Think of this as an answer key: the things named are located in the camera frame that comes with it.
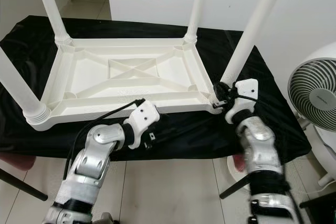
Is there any black table frame leg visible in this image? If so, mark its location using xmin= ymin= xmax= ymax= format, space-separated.
xmin=219 ymin=174 xmax=250 ymax=199
xmin=0 ymin=169 xmax=49 ymax=202

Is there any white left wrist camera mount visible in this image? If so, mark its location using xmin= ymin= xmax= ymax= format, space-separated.
xmin=122 ymin=101 xmax=161 ymax=150

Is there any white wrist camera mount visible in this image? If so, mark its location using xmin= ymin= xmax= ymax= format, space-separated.
xmin=122 ymin=101 xmax=161 ymax=150
xmin=225 ymin=79 xmax=259 ymax=125

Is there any white plastic table top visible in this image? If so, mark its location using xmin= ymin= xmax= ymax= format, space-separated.
xmin=26 ymin=36 xmax=224 ymax=132

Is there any round extension cord reel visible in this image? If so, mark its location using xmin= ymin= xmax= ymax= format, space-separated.
xmin=227 ymin=153 xmax=247 ymax=183

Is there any black tablecloth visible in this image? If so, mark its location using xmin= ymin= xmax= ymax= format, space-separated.
xmin=0 ymin=15 xmax=311 ymax=162

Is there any robot left leg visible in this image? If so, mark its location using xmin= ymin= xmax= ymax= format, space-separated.
xmin=100 ymin=212 xmax=113 ymax=224

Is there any dark pink stool seat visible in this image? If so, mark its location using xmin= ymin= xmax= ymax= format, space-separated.
xmin=0 ymin=153 xmax=35 ymax=171

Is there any white floor fan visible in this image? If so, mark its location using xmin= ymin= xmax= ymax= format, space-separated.
xmin=287 ymin=43 xmax=336 ymax=188

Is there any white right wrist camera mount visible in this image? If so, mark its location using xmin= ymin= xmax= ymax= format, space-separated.
xmin=225 ymin=79 xmax=259 ymax=125

